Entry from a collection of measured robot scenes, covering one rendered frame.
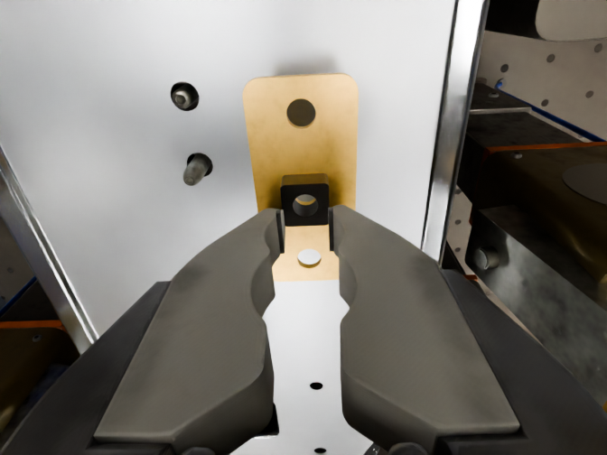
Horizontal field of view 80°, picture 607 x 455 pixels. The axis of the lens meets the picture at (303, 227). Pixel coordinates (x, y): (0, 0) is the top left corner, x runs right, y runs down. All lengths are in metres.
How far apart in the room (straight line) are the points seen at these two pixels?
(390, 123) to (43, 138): 0.15
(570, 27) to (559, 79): 0.34
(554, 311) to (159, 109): 0.18
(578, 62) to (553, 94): 0.04
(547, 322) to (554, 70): 0.39
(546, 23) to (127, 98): 0.18
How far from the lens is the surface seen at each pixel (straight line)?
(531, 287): 0.19
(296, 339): 0.24
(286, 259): 0.15
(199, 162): 0.17
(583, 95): 0.57
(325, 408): 0.30
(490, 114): 0.37
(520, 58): 0.52
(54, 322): 0.36
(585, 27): 0.21
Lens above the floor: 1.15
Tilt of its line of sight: 58 degrees down
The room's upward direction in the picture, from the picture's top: 178 degrees counter-clockwise
